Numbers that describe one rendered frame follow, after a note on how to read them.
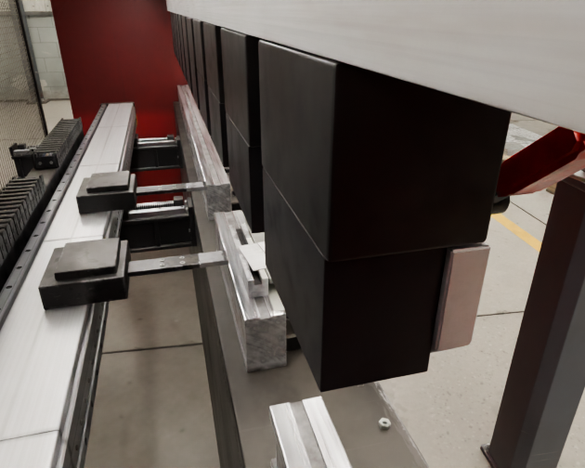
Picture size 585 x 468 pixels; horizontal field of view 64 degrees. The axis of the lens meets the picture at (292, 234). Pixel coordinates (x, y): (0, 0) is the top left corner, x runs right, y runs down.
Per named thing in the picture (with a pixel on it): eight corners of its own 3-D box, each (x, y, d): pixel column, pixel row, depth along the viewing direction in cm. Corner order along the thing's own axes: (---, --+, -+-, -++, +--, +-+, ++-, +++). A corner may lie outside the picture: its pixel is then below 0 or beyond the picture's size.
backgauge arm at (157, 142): (183, 168, 201) (179, 136, 195) (17, 181, 186) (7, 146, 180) (182, 162, 208) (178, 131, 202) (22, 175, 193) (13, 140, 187)
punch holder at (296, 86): (467, 370, 26) (531, 56, 19) (322, 398, 24) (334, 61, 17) (363, 250, 40) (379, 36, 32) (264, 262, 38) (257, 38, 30)
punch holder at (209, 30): (289, 163, 61) (289, 24, 54) (224, 168, 59) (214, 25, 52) (266, 136, 74) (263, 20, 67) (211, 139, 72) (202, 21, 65)
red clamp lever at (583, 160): (624, 108, 20) (488, 188, 29) (542, 113, 19) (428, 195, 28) (639, 148, 19) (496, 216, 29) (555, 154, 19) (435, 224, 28)
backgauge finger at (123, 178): (210, 201, 100) (208, 179, 98) (78, 214, 94) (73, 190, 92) (204, 183, 111) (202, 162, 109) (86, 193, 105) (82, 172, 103)
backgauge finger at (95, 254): (233, 285, 70) (231, 255, 68) (43, 311, 64) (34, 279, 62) (223, 249, 81) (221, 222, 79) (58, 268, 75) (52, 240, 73)
